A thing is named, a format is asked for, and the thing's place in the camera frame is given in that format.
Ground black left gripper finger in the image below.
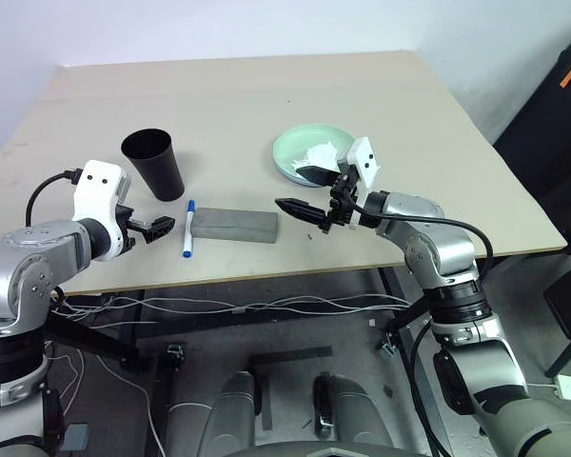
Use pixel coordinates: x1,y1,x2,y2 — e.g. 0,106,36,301
128,215,176,231
141,225,173,246

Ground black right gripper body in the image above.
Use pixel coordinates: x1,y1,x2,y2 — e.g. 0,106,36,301
320,161,364,234

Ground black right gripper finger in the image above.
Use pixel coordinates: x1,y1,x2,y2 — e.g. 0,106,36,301
274,197,327,227
296,163,337,189

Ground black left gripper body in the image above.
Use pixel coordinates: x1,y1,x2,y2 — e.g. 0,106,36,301
115,204,138,254

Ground white tissue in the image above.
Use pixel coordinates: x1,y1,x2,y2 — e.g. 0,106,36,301
290,141,341,169

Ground white marker with blue cap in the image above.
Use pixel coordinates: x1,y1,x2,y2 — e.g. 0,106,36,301
180,199,198,260

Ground light green bowl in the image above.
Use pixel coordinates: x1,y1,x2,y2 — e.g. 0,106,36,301
271,123,358,185

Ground grey glasses case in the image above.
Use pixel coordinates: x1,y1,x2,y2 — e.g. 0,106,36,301
192,206,280,246

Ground black plastic cup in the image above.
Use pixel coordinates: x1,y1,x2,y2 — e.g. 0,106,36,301
120,128,187,203

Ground pale blue plate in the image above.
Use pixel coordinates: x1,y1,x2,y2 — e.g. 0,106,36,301
273,151,337,189

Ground long black floor tape strip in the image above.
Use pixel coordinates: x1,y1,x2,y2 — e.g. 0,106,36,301
248,347,335,364

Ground black wheeled stand base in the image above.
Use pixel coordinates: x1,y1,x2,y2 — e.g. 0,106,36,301
151,354,183,416

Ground grey robot left leg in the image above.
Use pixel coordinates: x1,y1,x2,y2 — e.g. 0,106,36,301
164,369,259,451

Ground grey robot leg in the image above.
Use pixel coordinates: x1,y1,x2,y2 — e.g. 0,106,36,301
164,369,259,451
311,373,387,447

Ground grey robot right leg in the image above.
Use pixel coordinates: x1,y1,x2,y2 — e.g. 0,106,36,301
311,373,387,447

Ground black bag with orange stripe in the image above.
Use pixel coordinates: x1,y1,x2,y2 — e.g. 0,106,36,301
491,36,571,259

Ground small grey floor box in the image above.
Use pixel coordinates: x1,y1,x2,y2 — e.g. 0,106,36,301
63,424,89,451

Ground grey robot torso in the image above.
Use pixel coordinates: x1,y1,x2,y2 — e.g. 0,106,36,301
249,440,404,457

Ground black metal stand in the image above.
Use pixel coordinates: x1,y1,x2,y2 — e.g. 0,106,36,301
541,259,571,380

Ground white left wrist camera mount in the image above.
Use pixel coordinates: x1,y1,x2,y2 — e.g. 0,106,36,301
69,159,133,262

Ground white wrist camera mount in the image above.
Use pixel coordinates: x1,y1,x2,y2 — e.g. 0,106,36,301
344,136,383,231
69,159,133,262

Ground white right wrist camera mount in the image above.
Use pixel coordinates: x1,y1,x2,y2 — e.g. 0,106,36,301
344,136,383,231

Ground black metal table frame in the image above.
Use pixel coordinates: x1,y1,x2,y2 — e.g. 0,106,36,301
46,265,411,373

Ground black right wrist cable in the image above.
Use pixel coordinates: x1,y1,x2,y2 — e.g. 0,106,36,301
345,188,495,287

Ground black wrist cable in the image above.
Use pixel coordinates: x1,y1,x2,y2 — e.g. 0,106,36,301
345,188,495,287
25,168,85,228

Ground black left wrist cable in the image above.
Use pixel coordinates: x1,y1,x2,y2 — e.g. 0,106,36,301
25,168,85,228

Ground white cables under table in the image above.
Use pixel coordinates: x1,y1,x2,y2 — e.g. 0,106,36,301
50,291,416,319

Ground black cable along right arm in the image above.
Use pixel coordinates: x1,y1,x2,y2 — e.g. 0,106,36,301
387,297,458,457

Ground white floor cable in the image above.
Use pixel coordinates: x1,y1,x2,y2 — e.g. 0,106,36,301
45,342,167,454

